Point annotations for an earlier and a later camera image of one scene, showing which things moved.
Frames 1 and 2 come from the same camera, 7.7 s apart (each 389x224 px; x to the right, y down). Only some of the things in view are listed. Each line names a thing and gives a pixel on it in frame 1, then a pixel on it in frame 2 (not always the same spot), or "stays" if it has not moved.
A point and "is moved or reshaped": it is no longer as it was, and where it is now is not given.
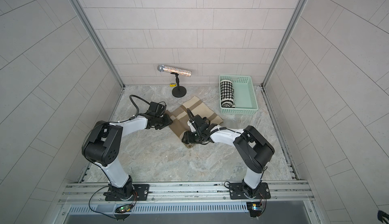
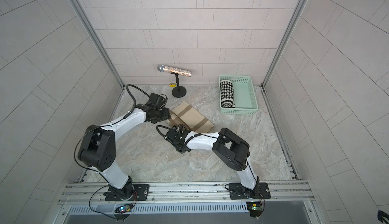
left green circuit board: (123, 209) stays
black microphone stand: (178, 91) stays
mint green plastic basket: (244, 95) stays
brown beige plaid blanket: (180, 117) is moved or reshaped
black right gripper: (189, 138) to (181, 150)
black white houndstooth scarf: (227, 94) stays
